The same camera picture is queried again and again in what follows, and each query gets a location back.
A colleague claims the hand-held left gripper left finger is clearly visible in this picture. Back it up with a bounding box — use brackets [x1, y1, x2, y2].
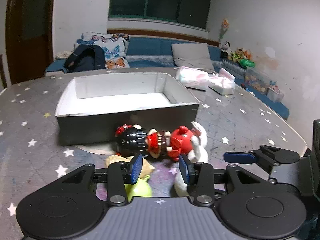
[54, 153, 143, 207]

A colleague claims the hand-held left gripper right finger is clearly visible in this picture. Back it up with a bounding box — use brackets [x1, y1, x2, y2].
[179, 154, 267, 207]

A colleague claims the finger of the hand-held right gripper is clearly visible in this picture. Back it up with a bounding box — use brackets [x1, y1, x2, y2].
[223, 144, 300, 175]

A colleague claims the tan peanut-shaped toy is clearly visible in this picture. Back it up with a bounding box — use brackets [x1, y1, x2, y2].
[104, 155, 155, 178]

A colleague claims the light green toy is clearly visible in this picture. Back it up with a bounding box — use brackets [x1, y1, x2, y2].
[124, 174, 153, 202]

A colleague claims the white plush toy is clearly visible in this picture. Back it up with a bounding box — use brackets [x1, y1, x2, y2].
[174, 121, 209, 198]

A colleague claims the black and red toy figure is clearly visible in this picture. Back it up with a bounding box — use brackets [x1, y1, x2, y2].
[114, 124, 173, 159]

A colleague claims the red round toy figure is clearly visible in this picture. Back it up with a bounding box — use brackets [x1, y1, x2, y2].
[168, 126, 198, 162]

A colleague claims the grey cardboard box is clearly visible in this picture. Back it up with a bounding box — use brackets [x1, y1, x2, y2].
[54, 72, 200, 146]

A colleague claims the small clear plastic box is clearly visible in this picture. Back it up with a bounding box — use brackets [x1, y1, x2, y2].
[267, 81, 285, 102]

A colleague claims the pink white tissue pack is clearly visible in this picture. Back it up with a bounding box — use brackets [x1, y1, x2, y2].
[209, 68, 236, 95]
[175, 66, 210, 91]

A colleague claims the clear storage box with toys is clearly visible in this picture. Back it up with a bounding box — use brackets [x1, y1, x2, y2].
[244, 67, 272, 95]

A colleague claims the yellow green plush toy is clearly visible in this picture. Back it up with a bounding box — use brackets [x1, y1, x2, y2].
[231, 49, 244, 63]

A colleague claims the panda plush toy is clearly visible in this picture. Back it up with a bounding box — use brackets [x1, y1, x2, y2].
[219, 41, 233, 58]

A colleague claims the grey pillow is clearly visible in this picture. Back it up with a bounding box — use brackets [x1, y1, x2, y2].
[171, 43, 215, 71]

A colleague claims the grey star-patterned blanket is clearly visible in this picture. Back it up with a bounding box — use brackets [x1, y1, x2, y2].
[0, 66, 308, 240]

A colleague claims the dark blue backpack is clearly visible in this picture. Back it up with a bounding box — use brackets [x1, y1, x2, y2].
[63, 44, 105, 73]

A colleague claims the butterfly print pillow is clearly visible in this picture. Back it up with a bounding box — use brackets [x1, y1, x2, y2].
[74, 32, 130, 70]

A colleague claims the blue sofa bench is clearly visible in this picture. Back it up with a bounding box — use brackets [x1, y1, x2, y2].
[45, 36, 289, 119]

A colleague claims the dark window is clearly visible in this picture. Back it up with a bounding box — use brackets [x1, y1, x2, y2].
[108, 0, 214, 30]

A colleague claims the brown wooden door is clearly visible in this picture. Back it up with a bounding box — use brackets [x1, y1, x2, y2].
[5, 0, 57, 84]

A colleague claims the green ring toy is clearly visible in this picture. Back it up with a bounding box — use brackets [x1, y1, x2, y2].
[237, 59, 256, 68]

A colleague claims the orange flower wall decoration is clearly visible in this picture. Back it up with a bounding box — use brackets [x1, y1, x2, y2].
[219, 18, 230, 42]

